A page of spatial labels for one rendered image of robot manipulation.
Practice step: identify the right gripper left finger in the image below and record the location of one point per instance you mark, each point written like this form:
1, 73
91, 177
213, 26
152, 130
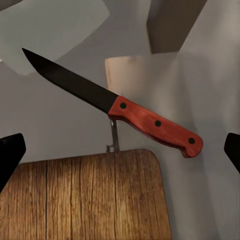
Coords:
12, 150

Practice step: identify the cutting board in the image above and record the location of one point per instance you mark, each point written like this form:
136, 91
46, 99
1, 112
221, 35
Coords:
109, 196

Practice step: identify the parer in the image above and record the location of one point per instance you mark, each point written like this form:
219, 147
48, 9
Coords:
118, 106

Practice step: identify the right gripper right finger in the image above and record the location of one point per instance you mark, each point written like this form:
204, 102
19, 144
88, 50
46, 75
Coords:
232, 149

